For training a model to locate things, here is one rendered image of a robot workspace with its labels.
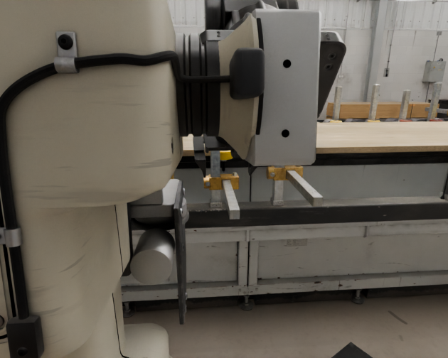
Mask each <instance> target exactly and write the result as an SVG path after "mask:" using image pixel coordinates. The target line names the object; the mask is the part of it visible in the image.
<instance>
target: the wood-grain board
mask: <svg viewBox="0 0 448 358"><path fill-rule="evenodd" d="M426 151H448V121H404V122H339V123H317V132H316V153H388V152H426ZM183 156H194V150H193V135H192V134H189V135H188V137H183Z"/></svg>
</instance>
